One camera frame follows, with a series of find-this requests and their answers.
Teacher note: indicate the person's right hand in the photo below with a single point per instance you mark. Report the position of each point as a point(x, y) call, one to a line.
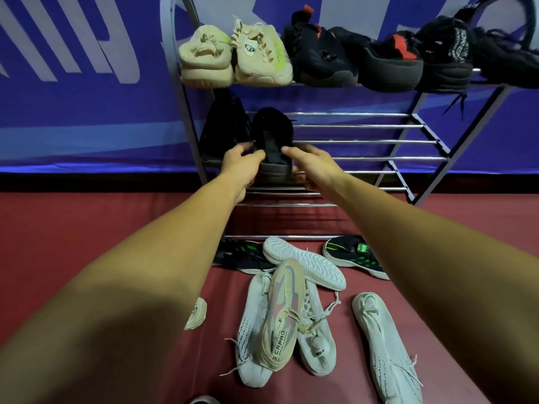
point(316, 170)

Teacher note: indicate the person's left hand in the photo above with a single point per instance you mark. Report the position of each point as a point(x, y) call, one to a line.
point(242, 170)

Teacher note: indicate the black shoe orange marks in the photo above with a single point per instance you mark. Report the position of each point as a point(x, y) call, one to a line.
point(223, 126)

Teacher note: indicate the black orange sneaker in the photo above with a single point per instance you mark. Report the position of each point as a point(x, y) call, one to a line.
point(273, 130)

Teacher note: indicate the grey metal shoe rack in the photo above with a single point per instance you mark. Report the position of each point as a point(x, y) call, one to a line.
point(379, 142)

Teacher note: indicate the black green sneaker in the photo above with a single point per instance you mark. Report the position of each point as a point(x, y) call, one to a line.
point(353, 256)
point(240, 256)

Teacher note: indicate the grey white sneaker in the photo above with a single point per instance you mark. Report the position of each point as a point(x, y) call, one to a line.
point(311, 265)
point(320, 349)

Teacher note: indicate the beige sneaker green stripe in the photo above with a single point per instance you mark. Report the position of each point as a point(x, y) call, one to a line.
point(261, 63)

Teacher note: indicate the beige knit sneaker plain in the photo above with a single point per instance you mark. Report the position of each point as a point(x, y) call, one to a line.
point(206, 63)

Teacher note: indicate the tan chunky sneaker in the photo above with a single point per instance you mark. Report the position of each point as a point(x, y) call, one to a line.
point(282, 311)
point(198, 315)

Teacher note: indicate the white knit sneaker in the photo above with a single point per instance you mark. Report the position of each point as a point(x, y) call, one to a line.
point(383, 345)
point(250, 332)

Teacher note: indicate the plain black shoe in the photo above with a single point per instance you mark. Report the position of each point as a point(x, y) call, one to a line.
point(505, 63)

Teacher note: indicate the person's right forearm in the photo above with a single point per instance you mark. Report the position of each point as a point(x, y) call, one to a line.
point(455, 298)

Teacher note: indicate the person's left forearm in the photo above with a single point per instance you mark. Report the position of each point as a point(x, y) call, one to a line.
point(105, 315)

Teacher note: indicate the black white worn shoe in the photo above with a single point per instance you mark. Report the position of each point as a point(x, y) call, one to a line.
point(204, 400)

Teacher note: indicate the blue printed wall banner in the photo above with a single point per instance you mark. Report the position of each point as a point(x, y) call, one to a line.
point(84, 121)

